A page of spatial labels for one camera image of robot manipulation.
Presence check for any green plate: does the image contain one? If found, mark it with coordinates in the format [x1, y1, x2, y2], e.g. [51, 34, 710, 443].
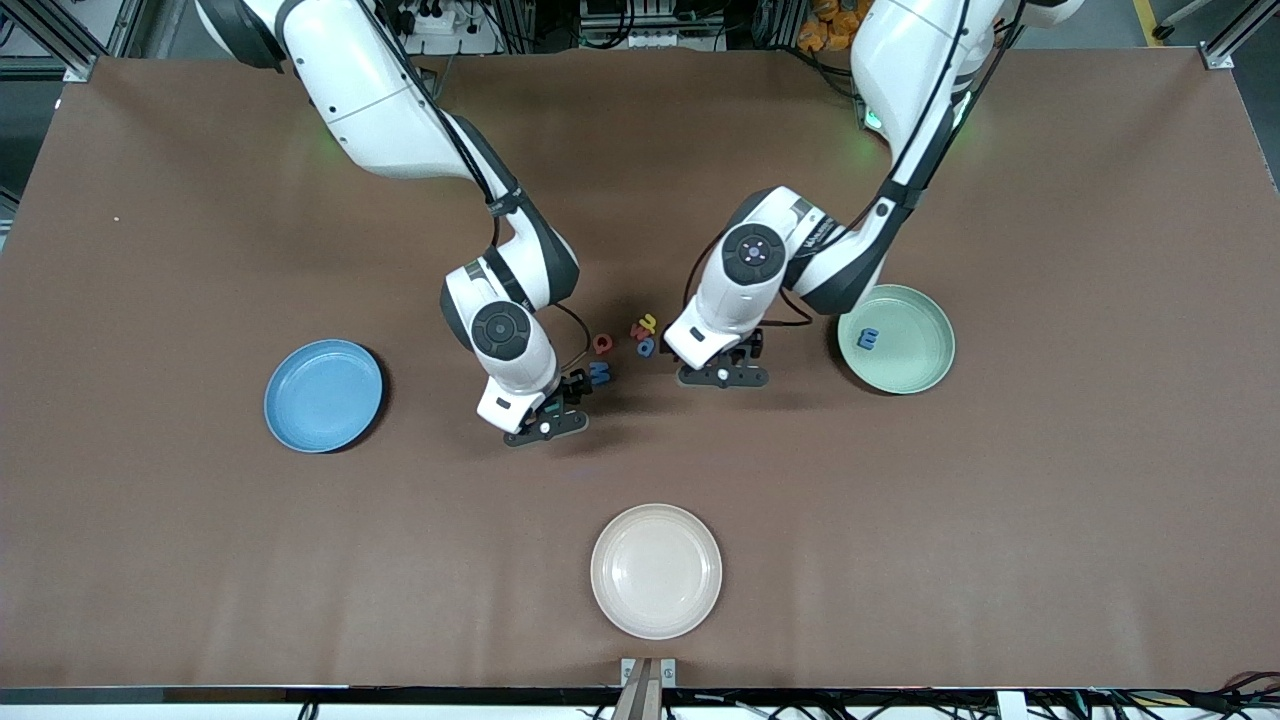
[837, 284, 957, 395]

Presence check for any blue plate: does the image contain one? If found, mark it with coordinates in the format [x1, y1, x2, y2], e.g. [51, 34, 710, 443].
[263, 339, 385, 454]

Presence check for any cream plate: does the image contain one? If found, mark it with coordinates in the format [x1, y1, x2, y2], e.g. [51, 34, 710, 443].
[590, 503, 723, 641]

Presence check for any white power strip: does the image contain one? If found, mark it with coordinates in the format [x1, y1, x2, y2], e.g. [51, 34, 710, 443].
[628, 28, 723, 51]
[400, 0, 504, 57]

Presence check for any orange packets pile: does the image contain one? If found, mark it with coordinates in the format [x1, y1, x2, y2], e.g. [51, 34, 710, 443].
[797, 0, 873, 53]

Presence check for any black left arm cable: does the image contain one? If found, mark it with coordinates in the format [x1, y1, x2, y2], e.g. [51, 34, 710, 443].
[683, 0, 1011, 329]

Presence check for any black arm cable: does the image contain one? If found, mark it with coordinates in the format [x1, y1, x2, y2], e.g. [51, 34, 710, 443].
[683, 0, 1011, 329]
[372, 0, 593, 373]

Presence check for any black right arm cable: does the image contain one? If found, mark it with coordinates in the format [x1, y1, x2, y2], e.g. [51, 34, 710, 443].
[372, 0, 593, 373]

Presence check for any grey metal bracket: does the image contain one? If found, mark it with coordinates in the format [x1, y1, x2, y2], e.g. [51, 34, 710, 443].
[620, 657, 678, 689]

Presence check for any wooden post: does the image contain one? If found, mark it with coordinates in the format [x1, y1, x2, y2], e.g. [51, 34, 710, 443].
[611, 660, 663, 720]

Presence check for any black table edge rail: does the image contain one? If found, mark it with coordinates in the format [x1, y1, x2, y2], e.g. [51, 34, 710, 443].
[0, 684, 1280, 707]

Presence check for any aluminium frame profile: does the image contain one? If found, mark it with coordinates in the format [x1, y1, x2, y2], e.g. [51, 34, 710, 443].
[0, 0, 113, 83]
[1198, 0, 1280, 71]

